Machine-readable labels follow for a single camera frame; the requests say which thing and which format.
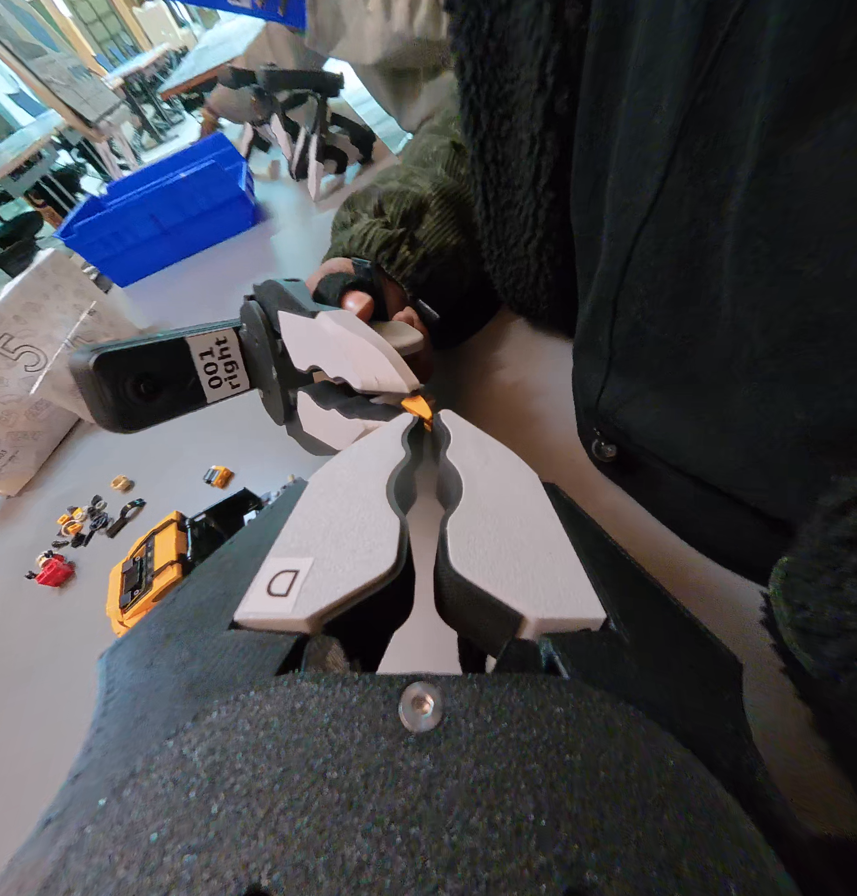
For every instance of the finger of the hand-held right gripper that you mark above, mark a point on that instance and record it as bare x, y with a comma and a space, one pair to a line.
351, 350
334, 430

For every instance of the small orange lego bracket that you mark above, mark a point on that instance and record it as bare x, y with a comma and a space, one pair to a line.
418, 409

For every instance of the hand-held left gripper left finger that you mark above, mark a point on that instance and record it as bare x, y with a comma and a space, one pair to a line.
330, 539

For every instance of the person's left forearm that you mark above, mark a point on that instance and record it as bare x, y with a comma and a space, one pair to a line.
834, 581

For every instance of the red lego seat piece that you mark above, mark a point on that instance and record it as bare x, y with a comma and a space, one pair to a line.
54, 570

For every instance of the large white paper bag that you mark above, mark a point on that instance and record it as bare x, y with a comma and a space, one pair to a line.
36, 392

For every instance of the yellow black lego car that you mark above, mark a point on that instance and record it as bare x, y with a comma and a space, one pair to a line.
145, 567

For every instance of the blue storage bin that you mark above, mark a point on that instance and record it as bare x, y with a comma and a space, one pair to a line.
162, 210

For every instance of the pile of small lego parts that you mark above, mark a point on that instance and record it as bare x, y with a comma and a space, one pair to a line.
85, 521

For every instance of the black orange lego subassembly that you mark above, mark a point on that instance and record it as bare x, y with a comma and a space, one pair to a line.
220, 477

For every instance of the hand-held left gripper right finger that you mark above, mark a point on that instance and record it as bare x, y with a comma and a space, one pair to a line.
519, 546

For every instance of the black lego arch piece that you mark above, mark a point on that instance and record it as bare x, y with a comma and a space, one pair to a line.
124, 518

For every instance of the black white background equipment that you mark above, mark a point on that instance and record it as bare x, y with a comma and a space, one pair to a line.
309, 133

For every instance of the beige cloth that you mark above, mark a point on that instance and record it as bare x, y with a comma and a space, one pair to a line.
386, 42

